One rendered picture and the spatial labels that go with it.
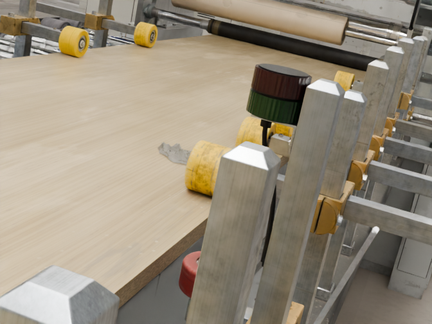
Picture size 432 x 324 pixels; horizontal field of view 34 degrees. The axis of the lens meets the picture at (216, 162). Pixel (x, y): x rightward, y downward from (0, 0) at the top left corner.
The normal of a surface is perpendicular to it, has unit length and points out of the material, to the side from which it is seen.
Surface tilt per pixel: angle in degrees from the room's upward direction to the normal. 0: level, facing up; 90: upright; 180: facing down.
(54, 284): 0
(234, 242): 90
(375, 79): 90
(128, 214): 0
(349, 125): 90
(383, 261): 90
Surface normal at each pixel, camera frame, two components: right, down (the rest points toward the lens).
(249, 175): -0.33, 0.21
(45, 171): 0.19, -0.94
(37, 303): -0.10, -0.51
